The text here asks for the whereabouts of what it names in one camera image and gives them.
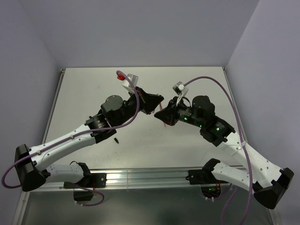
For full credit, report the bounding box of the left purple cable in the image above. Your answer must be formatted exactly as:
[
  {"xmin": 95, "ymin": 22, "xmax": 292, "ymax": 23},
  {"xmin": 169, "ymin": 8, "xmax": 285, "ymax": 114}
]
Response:
[{"xmin": 1, "ymin": 69, "xmax": 142, "ymax": 189}]

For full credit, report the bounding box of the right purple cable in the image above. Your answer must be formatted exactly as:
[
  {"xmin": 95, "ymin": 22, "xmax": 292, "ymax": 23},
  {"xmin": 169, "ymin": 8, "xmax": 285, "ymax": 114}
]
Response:
[{"xmin": 182, "ymin": 75, "xmax": 255, "ymax": 225}]

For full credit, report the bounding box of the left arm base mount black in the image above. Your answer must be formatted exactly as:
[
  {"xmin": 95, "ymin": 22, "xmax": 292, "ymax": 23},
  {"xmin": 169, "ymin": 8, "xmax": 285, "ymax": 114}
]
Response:
[{"xmin": 63, "ymin": 173, "xmax": 107, "ymax": 206}]

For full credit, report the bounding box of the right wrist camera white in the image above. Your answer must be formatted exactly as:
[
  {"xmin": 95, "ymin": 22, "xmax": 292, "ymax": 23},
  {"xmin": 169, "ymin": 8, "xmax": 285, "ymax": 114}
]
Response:
[{"xmin": 172, "ymin": 82, "xmax": 189, "ymax": 102}]

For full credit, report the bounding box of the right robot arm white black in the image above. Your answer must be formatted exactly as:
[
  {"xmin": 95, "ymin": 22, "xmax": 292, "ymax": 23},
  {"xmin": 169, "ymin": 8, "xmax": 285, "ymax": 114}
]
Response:
[{"xmin": 154, "ymin": 96, "xmax": 294, "ymax": 209}]

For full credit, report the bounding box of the purple cable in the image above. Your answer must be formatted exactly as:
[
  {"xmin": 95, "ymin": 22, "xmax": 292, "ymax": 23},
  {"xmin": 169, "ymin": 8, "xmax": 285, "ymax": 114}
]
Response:
[
  {"xmin": 1, "ymin": 69, "xmax": 142, "ymax": 189},
  {"xmin": 182, "ymin": 75, "xmax": 255, "ymax": 225}
]

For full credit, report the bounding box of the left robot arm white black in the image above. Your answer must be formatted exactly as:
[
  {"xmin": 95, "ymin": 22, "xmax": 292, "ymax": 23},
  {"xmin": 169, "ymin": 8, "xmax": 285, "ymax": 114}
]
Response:
[{"xmin": 14, "ymin": 87, "xmax": 164, "ymax": 192}]

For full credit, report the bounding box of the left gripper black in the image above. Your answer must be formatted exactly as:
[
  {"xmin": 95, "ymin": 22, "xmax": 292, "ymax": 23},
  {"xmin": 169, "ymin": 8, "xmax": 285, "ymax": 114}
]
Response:
[{"xmin": 115, "ymin": 88, "xmax": 165, "ymax": 128}]

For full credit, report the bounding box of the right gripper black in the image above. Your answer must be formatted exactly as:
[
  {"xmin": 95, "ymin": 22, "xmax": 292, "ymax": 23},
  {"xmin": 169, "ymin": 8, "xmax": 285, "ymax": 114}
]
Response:
[{"xmin": 154, "ymin": 95, "xmax": 204, "ymax": 127}]

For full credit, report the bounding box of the orange pen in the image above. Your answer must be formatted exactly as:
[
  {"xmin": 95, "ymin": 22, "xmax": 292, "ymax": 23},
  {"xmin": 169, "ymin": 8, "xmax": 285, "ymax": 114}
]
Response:
[{"xmin": 152, "ymin": 103, "xmax": 167, "ymax": 128}]

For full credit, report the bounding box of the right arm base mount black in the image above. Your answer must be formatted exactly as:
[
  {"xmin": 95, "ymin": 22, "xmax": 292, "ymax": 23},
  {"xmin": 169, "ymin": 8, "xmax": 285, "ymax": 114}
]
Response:
[{"xmin": 185, "ymin": 169, "xmax": 221, "ymax": 199}]

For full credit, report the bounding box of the aluminium rail frame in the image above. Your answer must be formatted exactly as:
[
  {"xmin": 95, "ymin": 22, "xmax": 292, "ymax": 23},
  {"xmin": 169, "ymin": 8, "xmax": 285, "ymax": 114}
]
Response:
[{"xmin": 22, "ymin": 164, "xmax": 268, "ymax": 190}]

